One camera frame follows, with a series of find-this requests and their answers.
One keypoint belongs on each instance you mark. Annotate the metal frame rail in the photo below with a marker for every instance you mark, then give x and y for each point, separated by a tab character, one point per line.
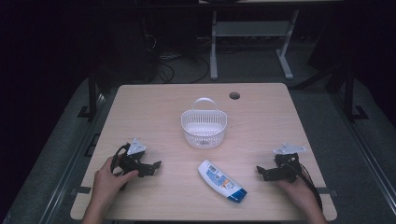
367	155
67	168

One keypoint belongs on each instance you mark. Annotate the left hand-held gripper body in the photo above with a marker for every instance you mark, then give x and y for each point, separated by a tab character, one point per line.
136	146

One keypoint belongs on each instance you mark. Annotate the person's left hand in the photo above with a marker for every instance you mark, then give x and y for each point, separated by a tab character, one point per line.
107	185

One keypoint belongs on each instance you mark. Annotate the white metal desk frame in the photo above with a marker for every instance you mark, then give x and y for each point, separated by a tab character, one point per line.
249	29

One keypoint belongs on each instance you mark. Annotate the white plastic basket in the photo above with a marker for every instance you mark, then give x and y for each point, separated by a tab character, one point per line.
204	130

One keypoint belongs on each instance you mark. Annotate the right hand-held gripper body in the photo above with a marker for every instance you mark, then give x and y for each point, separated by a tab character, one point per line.
288	165

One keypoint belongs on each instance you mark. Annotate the white bottle with blue cap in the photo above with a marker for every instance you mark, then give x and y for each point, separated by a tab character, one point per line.
221	181

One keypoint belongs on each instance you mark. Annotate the black metal stand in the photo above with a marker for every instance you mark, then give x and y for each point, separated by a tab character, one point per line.
349	93
92	96

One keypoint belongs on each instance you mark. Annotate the person's right hand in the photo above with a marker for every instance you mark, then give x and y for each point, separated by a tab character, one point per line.
295	193

